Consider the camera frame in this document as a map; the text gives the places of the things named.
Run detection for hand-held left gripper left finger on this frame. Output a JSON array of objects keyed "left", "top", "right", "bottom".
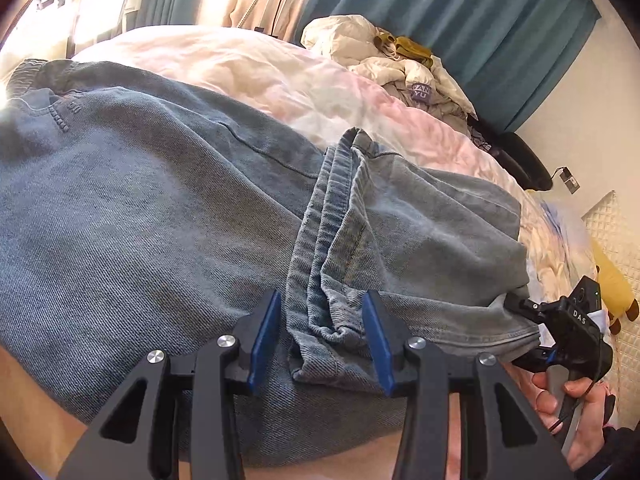
[{"left": 57, "top": 289, "right": 283, "bottom": 480}]

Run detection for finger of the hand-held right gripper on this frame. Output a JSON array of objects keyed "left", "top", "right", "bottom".
[
  {"left": 504, "top": 292, "right": 551, "bottom": 330},
  {"left": 515, "top": 344, "right": 557, "bottom": 376}
]

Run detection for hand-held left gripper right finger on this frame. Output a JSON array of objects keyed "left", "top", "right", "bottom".
[{"left": 361, "top": 289, "right": 576, "bottom": 480}]

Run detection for blue denim jeans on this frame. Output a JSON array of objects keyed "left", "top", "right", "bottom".
[{"left": 0, "top": 59, "right": 541, "bottom": 466}]

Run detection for person's right forearm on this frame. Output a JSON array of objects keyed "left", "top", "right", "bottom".
[{"left": 586, "top": 424, "right": 640, "bottom": 480}]

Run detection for person's right hand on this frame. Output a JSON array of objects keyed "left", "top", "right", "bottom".
[{"left": 530, "top": 366, "right": 617, "bottom": 461}]

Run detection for yellow plush toy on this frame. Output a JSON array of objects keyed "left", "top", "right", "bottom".
[{"left": 590, "top": 237, "right": 640, "bottom": 336}]

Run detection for grey pink cloth heap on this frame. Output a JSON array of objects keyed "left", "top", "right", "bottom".
[{"left": 469, "top": 124, "right": 497, "bottom": 153}]

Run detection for pastel tie-dye bed blanket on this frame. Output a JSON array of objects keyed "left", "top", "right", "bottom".
[{"left": 0, "top": 25, "right": 608, "bottom": 480}]

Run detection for mustard yellow cloth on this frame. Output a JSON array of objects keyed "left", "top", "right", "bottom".
[{"left": 374, "top": 31, "right": 433, "bottom": 66}]

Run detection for beige quilted coat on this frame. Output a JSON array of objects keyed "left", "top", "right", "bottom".
[{"left": 300, "top": 14, "right": 478, "bottom": 136}]

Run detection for peach cloth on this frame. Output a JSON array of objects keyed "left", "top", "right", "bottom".
[{"left": 197, "top": 0, "right": 313, "bottom": 43}]

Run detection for wall socket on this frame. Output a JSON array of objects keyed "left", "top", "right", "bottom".
[{"left": 550, "top": 166, "right": 582, "bottom": 193}]

